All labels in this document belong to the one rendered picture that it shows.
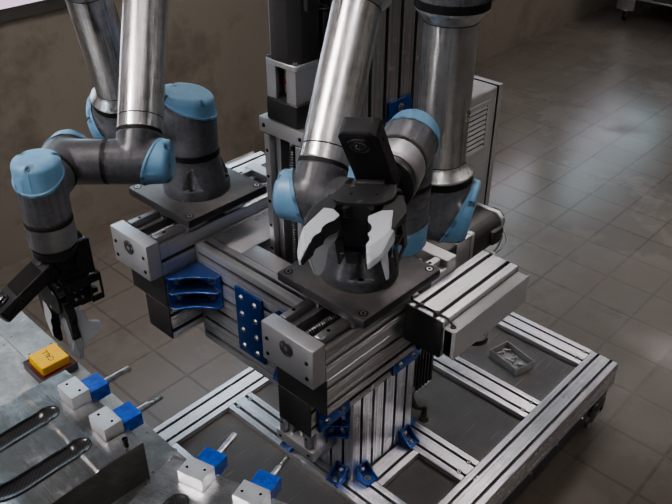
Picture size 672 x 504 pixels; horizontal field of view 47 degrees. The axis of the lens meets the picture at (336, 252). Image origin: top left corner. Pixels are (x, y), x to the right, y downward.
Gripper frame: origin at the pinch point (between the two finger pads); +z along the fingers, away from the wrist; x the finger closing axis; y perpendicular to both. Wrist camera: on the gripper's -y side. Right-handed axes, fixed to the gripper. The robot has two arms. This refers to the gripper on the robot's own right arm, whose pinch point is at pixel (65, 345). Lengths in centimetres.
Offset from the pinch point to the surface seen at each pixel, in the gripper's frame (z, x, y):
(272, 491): 14.2, -39.7, 11.7
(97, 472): 12.2, -17.8, -6.8
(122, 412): 10.5, -10.6, 2.8
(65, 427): 11.9, -5.3, -5.5
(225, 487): 15.4, -32.8, 7.4
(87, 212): 92, 190, 98
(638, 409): 101, -45, 167
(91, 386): 10.5, -0.9, 2.4
